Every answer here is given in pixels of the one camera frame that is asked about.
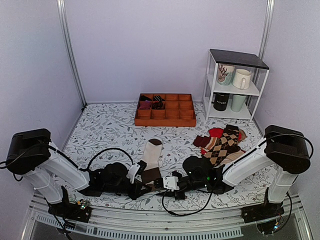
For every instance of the striped maroon sock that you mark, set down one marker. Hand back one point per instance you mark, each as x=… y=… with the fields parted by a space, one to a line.
x=205 y=142

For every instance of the wooden compartment tray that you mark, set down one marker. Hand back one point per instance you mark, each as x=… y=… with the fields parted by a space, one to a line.
x=179 y=111

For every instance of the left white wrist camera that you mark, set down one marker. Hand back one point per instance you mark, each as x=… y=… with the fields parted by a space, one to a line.
x=136 y=169

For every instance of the left aluminium corner post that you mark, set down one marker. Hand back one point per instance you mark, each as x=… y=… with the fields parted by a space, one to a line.
x=61 y=7

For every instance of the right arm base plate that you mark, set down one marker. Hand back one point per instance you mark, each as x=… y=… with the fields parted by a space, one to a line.
x=261 y=212

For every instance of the black striped rolled sock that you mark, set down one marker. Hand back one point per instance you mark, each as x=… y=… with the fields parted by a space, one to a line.
x=158 y=103

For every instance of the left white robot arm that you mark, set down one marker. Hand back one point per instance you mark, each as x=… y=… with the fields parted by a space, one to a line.
x=35 y=157

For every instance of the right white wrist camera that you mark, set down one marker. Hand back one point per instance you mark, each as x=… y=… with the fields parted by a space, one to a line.
x=171 y=183

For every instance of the right aluminium corner post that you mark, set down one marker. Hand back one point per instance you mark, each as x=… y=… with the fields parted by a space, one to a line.
x=266 y=28

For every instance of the brown argyle sock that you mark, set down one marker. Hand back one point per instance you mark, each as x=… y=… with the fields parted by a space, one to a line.
x=227 y=144

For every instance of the dark rolled sock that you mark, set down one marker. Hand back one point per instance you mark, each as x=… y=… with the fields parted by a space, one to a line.
x=144 y=98

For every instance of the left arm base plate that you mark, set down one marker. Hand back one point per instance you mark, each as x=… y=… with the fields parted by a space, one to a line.
x=70 y=211

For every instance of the floral tablecloth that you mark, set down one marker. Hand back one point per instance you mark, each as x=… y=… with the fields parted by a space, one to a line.
x=106 y=133

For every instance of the pale green cup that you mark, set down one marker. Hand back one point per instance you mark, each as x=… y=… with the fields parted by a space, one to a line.
x=238 y=101

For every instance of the magenta rolled sock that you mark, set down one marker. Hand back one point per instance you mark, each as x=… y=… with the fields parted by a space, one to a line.
x=145 y=105

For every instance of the white ceramic mug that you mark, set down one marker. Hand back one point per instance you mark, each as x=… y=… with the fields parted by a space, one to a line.
x=242 y=78

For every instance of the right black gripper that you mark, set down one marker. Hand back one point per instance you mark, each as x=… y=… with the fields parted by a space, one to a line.
x=178 y=196

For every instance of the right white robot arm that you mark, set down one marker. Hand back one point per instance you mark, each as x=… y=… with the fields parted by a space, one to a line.
x=280 y=146

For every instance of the white metal shelf rack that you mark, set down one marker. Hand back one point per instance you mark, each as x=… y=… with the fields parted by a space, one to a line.
x=248 y=61

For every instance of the aluminium corner post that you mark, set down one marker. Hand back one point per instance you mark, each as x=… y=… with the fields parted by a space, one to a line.
x=266 y=28
x=61 y=7

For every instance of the black mug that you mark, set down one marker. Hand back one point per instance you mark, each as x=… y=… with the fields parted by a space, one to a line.
x=221 y=101

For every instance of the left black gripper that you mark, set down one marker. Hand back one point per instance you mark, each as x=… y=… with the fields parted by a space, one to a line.
x=135 y=194

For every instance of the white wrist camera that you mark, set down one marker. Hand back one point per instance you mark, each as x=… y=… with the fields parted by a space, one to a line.
x=171 y=183
x=136 y=169

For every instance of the floral pattern mug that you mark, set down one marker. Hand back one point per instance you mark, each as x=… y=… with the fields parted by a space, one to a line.
x=225 y=74

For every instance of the cream and brown sock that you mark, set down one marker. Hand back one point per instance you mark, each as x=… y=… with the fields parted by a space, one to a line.
x=151 y=155

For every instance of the red sock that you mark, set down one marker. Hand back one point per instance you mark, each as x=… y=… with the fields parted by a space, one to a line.
x=217 y=132

